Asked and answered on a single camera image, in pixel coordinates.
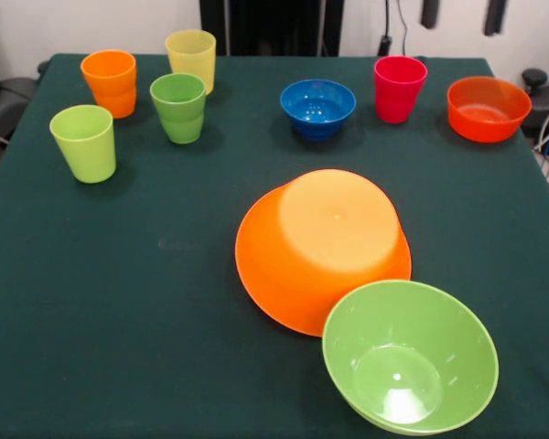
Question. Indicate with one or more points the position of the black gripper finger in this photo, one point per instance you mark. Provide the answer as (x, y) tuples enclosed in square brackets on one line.
[(495, 16), (430, 13)]

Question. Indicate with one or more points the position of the blue bowl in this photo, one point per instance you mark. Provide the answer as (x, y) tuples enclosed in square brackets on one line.
[(318, 110)]

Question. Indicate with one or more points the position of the large orange bowl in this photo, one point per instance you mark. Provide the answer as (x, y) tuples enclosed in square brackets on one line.
[(302, 256)]

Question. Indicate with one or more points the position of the large light green bowl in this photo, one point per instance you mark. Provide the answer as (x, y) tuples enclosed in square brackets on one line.
[(407, 356)]

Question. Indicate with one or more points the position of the red cup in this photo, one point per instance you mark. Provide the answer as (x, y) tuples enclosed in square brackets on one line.
[(398, 91)]

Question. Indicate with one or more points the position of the small red-orange bowl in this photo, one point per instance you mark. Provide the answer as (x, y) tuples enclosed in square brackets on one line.
[(489, 114)]

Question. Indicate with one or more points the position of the yellow cup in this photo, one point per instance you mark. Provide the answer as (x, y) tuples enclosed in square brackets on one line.
[(190, 55)]

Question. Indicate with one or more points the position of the orange cup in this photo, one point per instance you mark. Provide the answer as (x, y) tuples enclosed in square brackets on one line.
[(112, 91)]

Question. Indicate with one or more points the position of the lime green cup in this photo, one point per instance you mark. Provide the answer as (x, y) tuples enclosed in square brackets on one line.
[(84, 146)]

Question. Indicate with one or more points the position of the dark green tablecloth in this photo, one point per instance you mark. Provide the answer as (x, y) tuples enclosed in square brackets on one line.
[(119, 343)]

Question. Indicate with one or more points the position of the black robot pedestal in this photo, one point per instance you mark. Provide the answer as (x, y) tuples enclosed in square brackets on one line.
[(274, 23)]

